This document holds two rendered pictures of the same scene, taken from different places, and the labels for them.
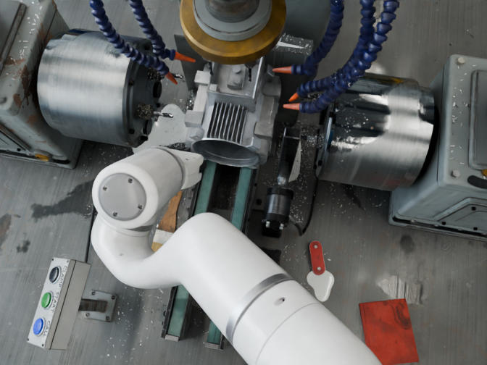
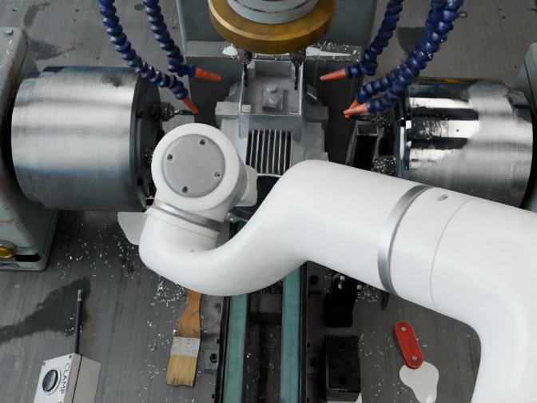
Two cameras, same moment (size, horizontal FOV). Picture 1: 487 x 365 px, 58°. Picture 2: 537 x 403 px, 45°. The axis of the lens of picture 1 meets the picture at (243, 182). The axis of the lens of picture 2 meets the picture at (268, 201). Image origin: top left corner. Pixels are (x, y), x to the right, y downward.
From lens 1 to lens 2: 0.26 m
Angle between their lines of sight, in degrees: 16
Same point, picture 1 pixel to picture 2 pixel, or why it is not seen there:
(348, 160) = (435, 177)
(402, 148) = (501, 151)
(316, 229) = (398, 307)
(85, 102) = (79, 145)
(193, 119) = not seen: hidden behind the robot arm
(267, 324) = (435, 218)
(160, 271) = (263, 235)
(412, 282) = not seen: outside the picture
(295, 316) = (468, 203)
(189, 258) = (306, 196)
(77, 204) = (53, 317)
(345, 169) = not seen: hidden behind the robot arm
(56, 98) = (37, 145)
